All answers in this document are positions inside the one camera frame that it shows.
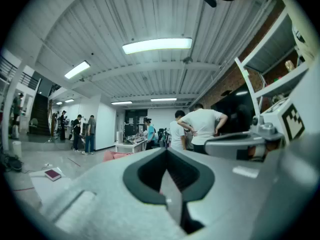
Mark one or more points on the dark staircase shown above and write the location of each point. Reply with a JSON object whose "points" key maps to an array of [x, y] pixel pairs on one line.
{"points": [[41, 116]]}

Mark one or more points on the black balcony railing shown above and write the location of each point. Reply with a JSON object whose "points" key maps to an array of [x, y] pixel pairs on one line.
{"points": [[17, 72]]}

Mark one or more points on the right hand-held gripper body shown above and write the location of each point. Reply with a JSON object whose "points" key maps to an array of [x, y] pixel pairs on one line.
{"points": [[271, 130]]}

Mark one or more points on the white metal shelf unit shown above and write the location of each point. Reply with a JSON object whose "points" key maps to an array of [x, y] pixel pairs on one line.
{"points": [[272, 49]]}

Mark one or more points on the golden shelf ornament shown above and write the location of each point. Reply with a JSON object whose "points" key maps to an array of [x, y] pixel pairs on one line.
{"points": [[290, 65]]}

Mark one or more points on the cluttered white desk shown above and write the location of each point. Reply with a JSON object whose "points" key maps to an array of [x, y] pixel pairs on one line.
{"points": [[130, 146]]}

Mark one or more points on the white support column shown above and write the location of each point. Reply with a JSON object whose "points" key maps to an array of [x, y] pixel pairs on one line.
{"points": [[11, 104]]}

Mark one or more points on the white air purifier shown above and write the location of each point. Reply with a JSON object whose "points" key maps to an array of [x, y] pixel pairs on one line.
{"points": [[119, 137]]}

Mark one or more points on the maroon hardcover book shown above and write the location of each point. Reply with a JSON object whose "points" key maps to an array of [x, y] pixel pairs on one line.
{"points": [[53, 175]]}

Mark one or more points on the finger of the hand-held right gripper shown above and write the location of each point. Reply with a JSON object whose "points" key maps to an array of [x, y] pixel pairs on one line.
{"points": [[222, 146]]}

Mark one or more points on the pink cushioned armchair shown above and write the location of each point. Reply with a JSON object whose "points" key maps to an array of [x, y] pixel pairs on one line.
{"points": [[116, 156]]}

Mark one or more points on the large black wall screen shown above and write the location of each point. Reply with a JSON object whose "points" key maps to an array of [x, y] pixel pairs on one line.
{"points": [[232, 109]]}

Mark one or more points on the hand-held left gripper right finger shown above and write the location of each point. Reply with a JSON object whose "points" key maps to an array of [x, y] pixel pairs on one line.
{"points": [[237, 196]]}

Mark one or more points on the white trash can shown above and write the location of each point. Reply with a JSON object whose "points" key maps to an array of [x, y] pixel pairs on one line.
{"points": [[17, 149]]}

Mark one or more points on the white marble coffee table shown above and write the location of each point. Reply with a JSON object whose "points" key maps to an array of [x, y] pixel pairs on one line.
{"points": [[47, 186]]}

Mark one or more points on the person's beige shirt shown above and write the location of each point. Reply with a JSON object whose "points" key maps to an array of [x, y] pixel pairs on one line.
{"points": [[302, 19]]}

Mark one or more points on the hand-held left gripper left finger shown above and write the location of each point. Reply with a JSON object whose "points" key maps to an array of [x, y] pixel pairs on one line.
{"points": [[105, 209]]}

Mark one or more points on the long ceiling light panel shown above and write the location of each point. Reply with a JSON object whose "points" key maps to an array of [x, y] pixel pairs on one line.
{"points": [[163, 99], [69, 100], [77, 69], [121, 102], [157, 45]]}

